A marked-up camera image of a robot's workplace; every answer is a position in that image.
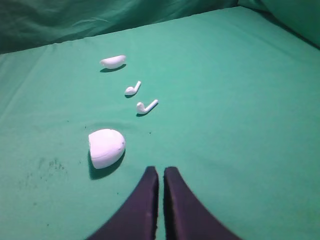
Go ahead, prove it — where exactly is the green table cloth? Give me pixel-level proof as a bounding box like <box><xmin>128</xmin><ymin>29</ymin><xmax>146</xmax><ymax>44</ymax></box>
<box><xmin>0</xmin><ymin>6</ymin><xmax>320</xmax><ymax>240</ymax></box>

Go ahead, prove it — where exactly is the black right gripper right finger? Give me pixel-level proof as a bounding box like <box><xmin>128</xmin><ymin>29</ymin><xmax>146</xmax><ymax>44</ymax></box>
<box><xmin>163</xmin><ymin>166</ymin><xmax>240</xmax><ymax>240</ymax></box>

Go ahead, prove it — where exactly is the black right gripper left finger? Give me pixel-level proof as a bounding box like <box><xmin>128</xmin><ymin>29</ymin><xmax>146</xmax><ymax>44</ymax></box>
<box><xmin>88</xmin><ymin>166</ymin><xmax>159</xmax><ymax>240</ymax></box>

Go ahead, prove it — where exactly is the white earbud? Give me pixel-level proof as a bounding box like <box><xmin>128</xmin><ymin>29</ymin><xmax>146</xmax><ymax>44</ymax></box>
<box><xmin>136</xmin><ymin>99</ymin><xmax>159</xmax><ymax>115</ymax></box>
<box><xmin>124</xmin><ymin>81</ymin><xmax>141</xmax><ymax>96</ymax></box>

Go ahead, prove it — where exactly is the white earbud far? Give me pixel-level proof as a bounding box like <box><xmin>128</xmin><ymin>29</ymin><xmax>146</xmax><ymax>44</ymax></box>
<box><xmin>124</xmin><ymin>81</ymin><xmax>141</xmax><ymax>96</ymax></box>

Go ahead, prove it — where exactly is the white earphone case body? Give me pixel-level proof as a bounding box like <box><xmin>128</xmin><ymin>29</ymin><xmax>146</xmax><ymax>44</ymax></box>
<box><xmin>88</xmin><ymin>128</ymin><xmax>126</xmax><ymax>170</ymax></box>

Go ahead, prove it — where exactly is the white earbud near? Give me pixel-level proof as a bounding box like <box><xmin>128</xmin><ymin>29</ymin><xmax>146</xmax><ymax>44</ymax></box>
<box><xmin>136</xmin><ymin>99</ymin><xmax>159</xmax><ymax>115</ymax></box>

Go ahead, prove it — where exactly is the white earphone case lid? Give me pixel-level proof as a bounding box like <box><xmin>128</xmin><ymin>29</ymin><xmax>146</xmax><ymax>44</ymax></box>
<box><xmin>100</xmin><ymin>55</ymin><xmax>127</xmax><ymax>70</ymax></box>

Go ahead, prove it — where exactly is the green backdrop cloth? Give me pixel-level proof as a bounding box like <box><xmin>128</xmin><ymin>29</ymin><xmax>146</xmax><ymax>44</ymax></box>
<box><xmin>0</xmin><ymin>0</ymin><xmax>320</xmax><ymax>53</ymax></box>

